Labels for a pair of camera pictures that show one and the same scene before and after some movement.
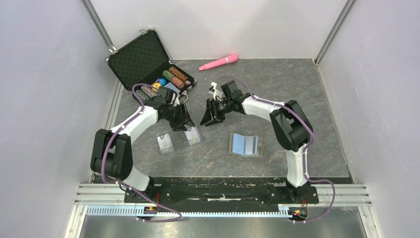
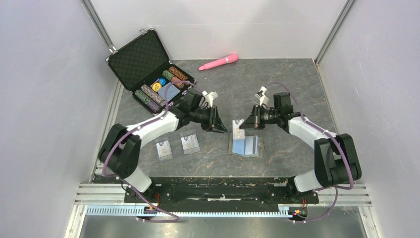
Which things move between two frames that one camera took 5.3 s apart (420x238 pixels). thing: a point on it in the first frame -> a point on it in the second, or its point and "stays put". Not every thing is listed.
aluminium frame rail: x=346 y=195 stays put
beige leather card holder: x=250 y=146 stays put
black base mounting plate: x=219 y=193 stays put
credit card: x=251 y=145 stays put
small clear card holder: x=164 y=142 -> x=164 y=150
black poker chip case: x=143 y=68 stays put
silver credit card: x=192 y=136 -> x=237 y=133
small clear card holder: x=238 y=144 stays put
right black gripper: x=212 y=115 -> x=256 y=110
